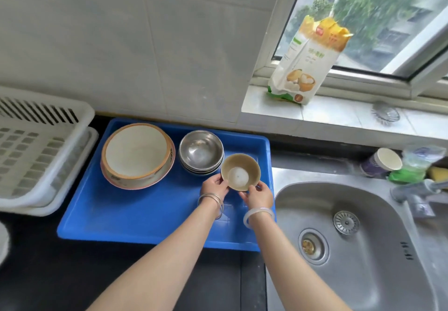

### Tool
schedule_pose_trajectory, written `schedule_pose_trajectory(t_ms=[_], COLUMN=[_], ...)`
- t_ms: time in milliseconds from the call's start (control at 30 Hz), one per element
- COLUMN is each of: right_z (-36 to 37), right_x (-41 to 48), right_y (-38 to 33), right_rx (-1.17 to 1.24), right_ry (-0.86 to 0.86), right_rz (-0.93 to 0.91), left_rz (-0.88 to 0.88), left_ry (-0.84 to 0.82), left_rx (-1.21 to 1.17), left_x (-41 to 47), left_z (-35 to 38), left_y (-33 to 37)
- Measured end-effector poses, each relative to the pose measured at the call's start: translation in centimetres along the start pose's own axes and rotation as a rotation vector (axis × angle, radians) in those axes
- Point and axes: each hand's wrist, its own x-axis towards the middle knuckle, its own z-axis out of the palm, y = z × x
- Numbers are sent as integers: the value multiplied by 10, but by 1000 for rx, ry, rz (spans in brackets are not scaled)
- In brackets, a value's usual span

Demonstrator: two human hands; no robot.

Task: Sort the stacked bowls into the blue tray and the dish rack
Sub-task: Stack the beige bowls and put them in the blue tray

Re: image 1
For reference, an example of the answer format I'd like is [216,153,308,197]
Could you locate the sink drain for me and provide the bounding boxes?
[298,229,330,266]

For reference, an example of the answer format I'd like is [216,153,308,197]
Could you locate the blue plastic tray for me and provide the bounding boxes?
[57,118,277,253]

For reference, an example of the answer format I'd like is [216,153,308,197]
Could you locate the person's left hand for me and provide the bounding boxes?
[199,173,230,200]

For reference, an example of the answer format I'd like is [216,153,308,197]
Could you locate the green dish soap bottle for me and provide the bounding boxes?
[388,145,446,184]

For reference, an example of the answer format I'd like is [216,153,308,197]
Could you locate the white window frame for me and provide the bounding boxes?
[253,0,448,100]

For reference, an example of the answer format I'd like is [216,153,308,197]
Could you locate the small beige ceramic bowl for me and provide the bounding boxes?
[221,153,262,192]

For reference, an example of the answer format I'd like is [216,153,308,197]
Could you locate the chrome faucet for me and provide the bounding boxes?
[390,179,448,219]

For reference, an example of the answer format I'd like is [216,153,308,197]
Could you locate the white plastic dish rack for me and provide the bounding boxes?
[0,85,96,209]

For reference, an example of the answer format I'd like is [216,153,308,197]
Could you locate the metal sink strainer plug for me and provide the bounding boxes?
[333,211,361,235]

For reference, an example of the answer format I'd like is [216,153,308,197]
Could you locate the silver bracelets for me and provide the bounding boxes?
[197,193,225,220]

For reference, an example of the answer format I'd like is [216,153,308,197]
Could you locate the white tiled window sill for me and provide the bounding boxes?
[241,85,448,143]

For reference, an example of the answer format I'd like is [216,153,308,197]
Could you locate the patterned ceramic bowl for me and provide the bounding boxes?
[100,136,176,186]

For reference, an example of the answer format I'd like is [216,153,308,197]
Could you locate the beige plate with orange rim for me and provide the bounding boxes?
[102,123,173,179]

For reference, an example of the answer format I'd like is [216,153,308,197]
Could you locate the person's right forearm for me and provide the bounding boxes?
[246,212,353,311]

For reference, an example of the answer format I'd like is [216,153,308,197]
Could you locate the stainless steel bowl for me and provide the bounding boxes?
[179,130,224,170]
[180,158,224,177]

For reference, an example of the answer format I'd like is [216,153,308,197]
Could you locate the yellow sponge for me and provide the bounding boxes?
[430,166,448,182]

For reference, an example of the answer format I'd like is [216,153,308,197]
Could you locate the purple paper cup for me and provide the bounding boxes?
[359,148,403,178]

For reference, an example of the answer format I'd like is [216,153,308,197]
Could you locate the white and yellow flour bag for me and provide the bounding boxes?
[267,15,354,106]

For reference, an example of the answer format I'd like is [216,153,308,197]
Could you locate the person's right hand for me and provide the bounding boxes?
[239,181,274,212]

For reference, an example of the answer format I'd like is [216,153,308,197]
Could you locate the person's left forearm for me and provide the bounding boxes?
[87,199,224,311]

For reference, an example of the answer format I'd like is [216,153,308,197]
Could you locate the white round object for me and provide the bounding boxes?
[0,222,11,265]

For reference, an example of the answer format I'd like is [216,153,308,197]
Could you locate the white dish rack drip tray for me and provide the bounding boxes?
[0,127,100,217]

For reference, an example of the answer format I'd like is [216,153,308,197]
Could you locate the white jade bangle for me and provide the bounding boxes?
[243,207,276,230]

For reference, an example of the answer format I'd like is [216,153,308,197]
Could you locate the stainless steel sink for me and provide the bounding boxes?
[265,166,448,311]

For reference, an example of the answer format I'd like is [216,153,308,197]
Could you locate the pink plate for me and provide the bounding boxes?
[101,162,176,191]

